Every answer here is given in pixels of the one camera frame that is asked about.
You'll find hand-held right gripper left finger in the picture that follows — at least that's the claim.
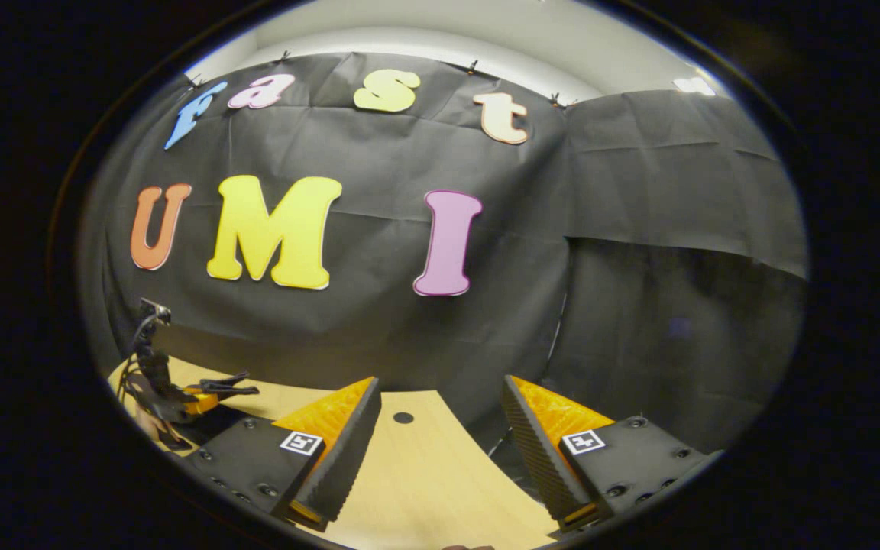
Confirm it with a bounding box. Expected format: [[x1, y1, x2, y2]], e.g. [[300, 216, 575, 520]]
[[179, 376, 383, 532]]

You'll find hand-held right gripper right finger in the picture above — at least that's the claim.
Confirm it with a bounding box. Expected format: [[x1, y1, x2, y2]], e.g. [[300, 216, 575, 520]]
[[501, 374, 723, 533]]

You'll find black backdrop cloth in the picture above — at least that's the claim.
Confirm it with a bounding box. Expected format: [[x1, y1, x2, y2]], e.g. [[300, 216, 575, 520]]
[[77, 50, 809, 455]]

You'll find bright ceiling light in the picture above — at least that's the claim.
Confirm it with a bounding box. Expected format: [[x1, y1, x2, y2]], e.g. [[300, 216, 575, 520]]
[[673, 75, 717, 98]]

